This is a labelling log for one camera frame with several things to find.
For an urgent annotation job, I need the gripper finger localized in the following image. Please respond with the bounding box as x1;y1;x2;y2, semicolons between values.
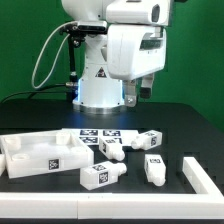
123;80;137;107
140;74;154;99

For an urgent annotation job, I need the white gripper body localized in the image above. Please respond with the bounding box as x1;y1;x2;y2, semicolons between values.
107;24;166;80

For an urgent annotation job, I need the white square tabletop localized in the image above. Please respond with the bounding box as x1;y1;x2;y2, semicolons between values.
0;130;94;178

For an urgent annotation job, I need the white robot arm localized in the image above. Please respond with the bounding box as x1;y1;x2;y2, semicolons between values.
61;0;174;114

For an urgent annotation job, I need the white sheet with markers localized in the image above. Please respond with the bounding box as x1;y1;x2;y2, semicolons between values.
63;128;138;146

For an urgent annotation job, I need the white L-shaped fence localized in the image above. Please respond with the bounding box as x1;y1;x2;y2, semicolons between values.
0;157;224;220

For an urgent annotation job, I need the black camera on stand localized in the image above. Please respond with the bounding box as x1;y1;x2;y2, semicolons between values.
59;21;107;88

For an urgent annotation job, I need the grey looped cable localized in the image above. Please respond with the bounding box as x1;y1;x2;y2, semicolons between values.
31;21;78;90

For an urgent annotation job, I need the black cable on table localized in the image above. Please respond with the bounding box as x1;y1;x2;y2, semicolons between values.
0;83;71;104

